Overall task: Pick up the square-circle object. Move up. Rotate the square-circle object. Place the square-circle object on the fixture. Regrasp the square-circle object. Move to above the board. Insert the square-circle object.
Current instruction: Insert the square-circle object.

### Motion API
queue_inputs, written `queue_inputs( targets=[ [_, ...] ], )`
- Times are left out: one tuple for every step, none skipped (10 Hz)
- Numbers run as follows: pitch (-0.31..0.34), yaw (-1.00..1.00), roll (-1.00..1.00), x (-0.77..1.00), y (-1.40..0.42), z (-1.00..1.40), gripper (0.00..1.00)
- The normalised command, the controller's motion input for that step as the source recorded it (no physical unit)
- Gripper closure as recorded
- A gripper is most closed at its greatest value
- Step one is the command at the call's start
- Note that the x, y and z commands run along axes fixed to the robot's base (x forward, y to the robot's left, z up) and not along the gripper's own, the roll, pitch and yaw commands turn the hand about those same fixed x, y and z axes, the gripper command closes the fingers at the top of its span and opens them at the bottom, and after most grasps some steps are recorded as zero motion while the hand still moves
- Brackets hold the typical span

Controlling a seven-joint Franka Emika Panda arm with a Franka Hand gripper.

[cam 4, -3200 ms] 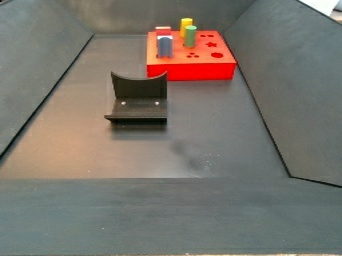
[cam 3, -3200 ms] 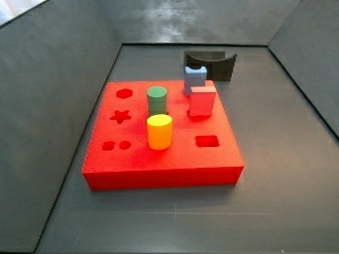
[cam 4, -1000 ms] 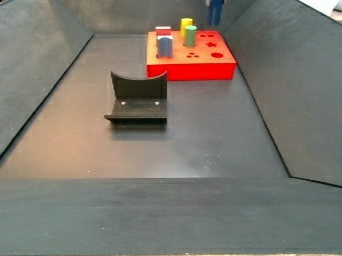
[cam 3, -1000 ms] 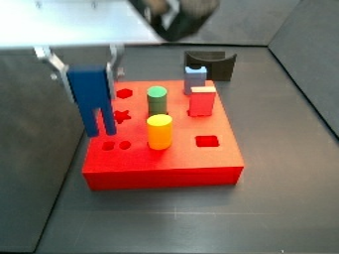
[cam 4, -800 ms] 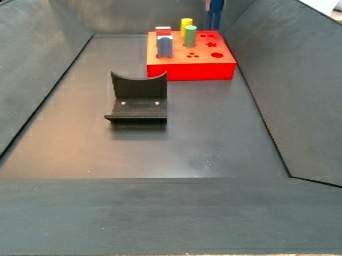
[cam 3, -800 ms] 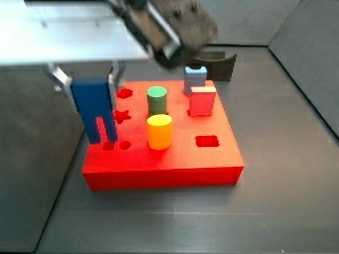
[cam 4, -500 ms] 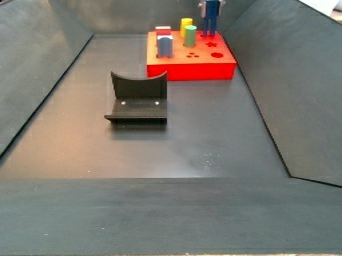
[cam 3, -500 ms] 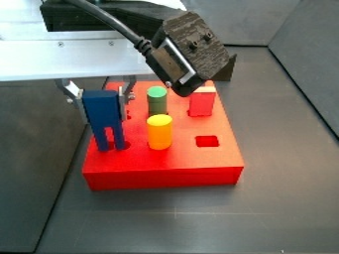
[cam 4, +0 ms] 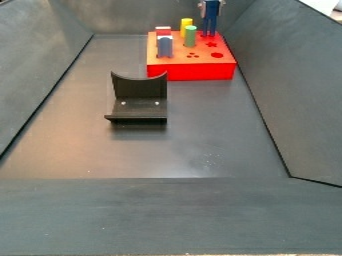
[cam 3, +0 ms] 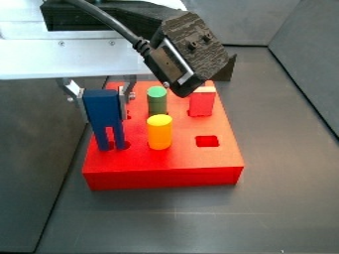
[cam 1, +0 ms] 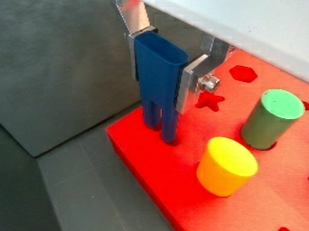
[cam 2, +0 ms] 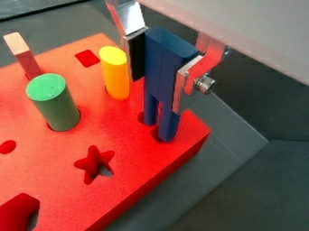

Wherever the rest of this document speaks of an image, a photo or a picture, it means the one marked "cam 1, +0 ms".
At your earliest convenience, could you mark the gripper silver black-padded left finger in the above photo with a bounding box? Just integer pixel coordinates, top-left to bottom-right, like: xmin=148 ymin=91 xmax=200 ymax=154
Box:
xmin=116 ymin=0 xmax=155 ymax=80

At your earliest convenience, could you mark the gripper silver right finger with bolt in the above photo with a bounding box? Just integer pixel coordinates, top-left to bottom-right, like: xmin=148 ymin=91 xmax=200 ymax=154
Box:
xmin=176 ymin=33 xmax=230 ymax=114

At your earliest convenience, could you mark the dark blue square-circle object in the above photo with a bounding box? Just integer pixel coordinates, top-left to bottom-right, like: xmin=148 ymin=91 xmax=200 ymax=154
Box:
xmin=134 ymin=31 xmax=188 ymax=143

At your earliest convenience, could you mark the green cylinder peg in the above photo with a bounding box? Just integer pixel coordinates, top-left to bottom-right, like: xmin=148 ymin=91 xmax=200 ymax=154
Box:
xmin=241 ymin=88 xmax=305 ymax=150

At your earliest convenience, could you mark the yellow cylinder peg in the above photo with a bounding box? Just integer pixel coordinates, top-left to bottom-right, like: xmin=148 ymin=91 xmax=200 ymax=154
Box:
xmin=196 ymin=137 xmax=258 ymax=197

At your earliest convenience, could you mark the red shape-sorter block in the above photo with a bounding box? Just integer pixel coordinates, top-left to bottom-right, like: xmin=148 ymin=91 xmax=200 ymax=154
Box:
xmin=105 ymin=51 xmax=309 ymax=231

